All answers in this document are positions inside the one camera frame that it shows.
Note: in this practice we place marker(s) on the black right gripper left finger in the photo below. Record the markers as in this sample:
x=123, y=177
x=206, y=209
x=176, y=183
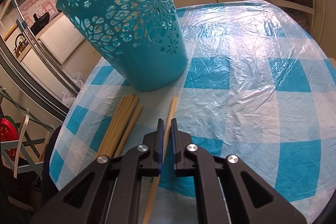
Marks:
x=152, y=163

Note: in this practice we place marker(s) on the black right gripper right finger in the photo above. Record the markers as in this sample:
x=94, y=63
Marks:
x=183, y=166

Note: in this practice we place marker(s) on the beige chopstick pile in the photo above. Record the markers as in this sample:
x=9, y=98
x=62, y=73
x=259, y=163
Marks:
x=126, y=133
x=111, y=146
x=110, y=127
x=119, y=117

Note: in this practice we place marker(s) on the blue white checkered tablecloth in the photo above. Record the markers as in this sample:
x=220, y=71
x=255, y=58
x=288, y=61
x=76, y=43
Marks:
x=257, y=85

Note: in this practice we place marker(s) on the teal perforated plastic basket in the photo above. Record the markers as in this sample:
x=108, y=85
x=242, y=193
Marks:
x=141, y=39

